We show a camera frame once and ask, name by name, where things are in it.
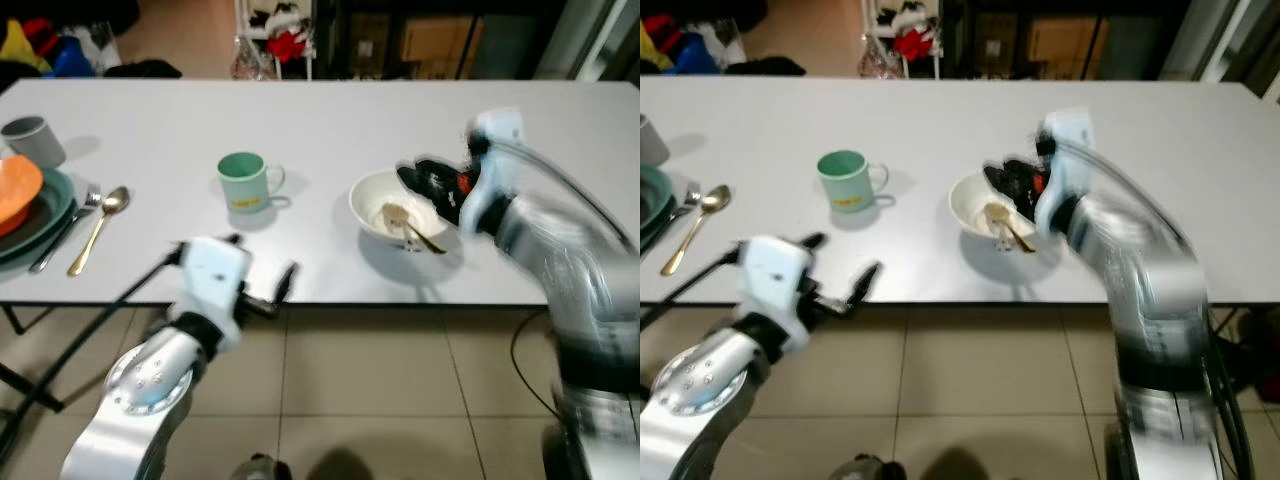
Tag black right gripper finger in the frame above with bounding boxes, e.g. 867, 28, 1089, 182
984, 158, 1025, 213
397, 158, 447, 215

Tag white bowl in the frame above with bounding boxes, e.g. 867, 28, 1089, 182
349, 169, 467, 247
948, 171, 1053, 243

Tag green mug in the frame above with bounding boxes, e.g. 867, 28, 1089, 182
816, 150, 891, 214
217, 152, 288, 215

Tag silver fork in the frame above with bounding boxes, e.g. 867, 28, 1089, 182
29, 191, 104, 275
640, 190, 702, 253

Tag brown cardboard box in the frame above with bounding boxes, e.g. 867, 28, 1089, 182
1026, 15, 1109, 80
399, 15, 483, 80

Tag red cloth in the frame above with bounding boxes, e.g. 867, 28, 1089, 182
264, 28, 310, 65
893, 27, 937, 63

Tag dark green plate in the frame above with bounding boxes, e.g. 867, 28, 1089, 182
0, 165, 78, 265
640, 164, 674, 233

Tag dark robot foot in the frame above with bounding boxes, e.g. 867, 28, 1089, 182
229, 454, 293, 480
827, 454, 908, 480

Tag black bag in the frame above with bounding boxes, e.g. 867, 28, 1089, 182
104, 59, 184, 80
724, 56, 807, 78

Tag grey cup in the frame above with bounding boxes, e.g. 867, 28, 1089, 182
0, 116, 68, 170
640, 114, 672, 169

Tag orange bowl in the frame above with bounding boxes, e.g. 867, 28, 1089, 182
0, 154, 46, 238

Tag colourful pile of bags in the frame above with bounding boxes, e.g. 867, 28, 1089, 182
640, 12, 746, 77
0, 12, 123, 83

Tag gold spoon with short handle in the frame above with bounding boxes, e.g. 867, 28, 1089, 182
984, 202, 1039, 254
382, 203, 449, 256

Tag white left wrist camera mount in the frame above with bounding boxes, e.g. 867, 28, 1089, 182
735, 235, 817, 353
177, 237, 252, 353

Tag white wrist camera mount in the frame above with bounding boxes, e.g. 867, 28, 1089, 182
460, 108, 527, 237
735, 235, 817, 353
1032, 108, 1097, 227
177, 237, 252, 353

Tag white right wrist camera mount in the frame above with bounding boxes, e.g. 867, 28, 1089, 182
1032, 108, 1097, 227
460, 108, 527, 237

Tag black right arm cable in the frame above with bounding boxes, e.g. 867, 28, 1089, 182
488, 138, 641, 256
1058, 138, 1206, 263

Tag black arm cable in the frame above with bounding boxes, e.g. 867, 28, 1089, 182
488, 138, 641, 256
0, 244, 187, 463
640, 250, 747, 331
1058, 138, 1206, 263

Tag gold spoon with long handle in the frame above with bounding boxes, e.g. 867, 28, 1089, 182
67, 186, 132, 278
660, 184, 733, 278

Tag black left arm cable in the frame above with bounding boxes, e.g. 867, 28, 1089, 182
640, 250, 747, 331
0, 244, 187, 463

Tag white wire rack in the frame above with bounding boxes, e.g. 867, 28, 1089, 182
862, 0, 945, 81
234, 0, 317, 82

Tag black cable loop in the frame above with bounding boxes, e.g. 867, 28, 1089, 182
510, 308, 563, 423
1205, 308, 1257, 480

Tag black table leg frame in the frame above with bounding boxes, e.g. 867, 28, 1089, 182
0, 304, 65, 413

